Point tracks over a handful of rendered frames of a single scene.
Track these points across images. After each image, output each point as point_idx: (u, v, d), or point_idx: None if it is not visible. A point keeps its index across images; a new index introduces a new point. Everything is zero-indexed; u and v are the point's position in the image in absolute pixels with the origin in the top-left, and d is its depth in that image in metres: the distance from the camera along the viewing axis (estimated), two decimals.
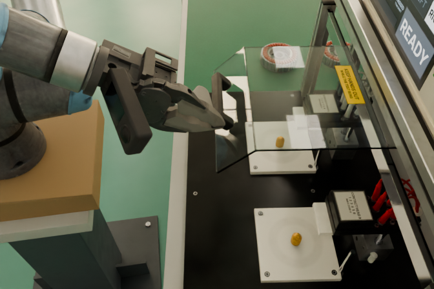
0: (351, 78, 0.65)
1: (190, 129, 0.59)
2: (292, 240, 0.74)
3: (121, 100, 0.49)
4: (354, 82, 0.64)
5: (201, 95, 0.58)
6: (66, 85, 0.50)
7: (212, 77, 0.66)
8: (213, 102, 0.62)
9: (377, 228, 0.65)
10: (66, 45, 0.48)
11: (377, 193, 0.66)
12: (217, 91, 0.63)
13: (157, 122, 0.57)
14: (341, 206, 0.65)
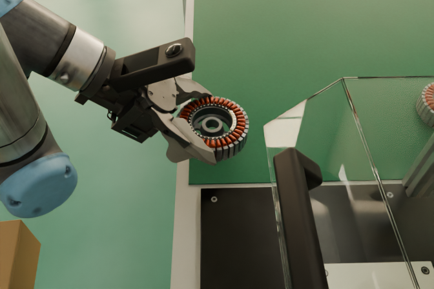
0: None
1: (194, 141, 0.52)
2: None
3: (148, 48, 0.50)
4: None
5: (179, 97, 0.62)
6: (88, 46, 0.46)
7: (278, 159, 0.25)
8: (292, 248, 0.21)
9: None
10: (75, 30, 0.49)
11: None
12: (300, 213, 0.22)
13: (166, 115, 0.51)
14: None
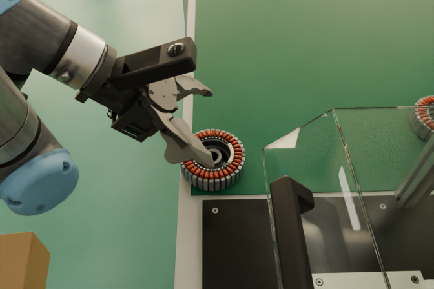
0: None
1: (192, 142, 0.52)
2: None
3: (150, 48, 0.50)
4: None
5: None
6: (90, 44, 0.46)
7: (274, 186, 0.28)
8: (285, 270, 0.24)
9: None
10: (77, 28, 0.49)
11: None
12: (293, 239, 0.25)
13: (165, 113, 0.51)
14: None
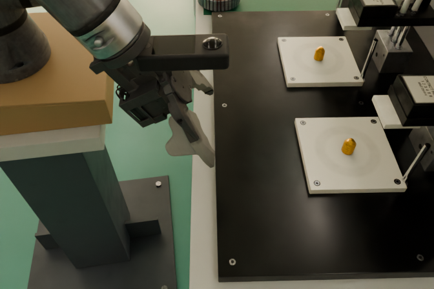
0: None
1: (201, 138, 0.51)
2: (345, 148, 0.62)
3: (182, 34, 0.49)
4: None
5: None
6: (131, 17, 0.43)
7: None
8: None
9: None
10: None
11: None
12: None
13: (183, 104, 0.50)
14: (413, 89, 0.53)
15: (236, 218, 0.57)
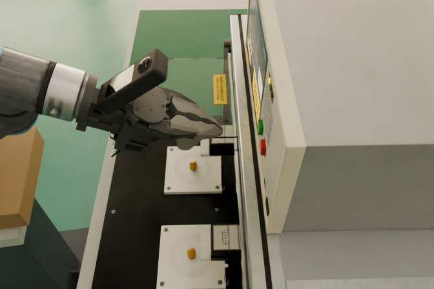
0: (223, 84, 0.83)
1: (197, 129, 0.56)
2: (187, 255, 0.86)
3: (126, 68, 0.53)
4: (224, 88, 0.82)
5: None
6: (68, 79, 0.50)
7: None
8: None
9: None
10: None
11: None
12: None
13: (163, 124, 0.54)
14: (216, 238, 0.80)
15: None
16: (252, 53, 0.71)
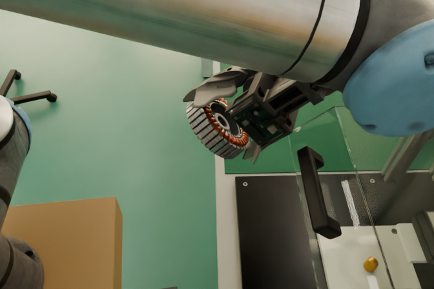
0: None
1: None
2: None
3: None
4: None
5: (206, 96, 0.52)
6: None
7: (300, 152, 0.47)
8: (309, 196, 0.43)
9: None
10: None
11: None
12: (312, 179, 0.44)
13: None
14: None
15: None
16: None
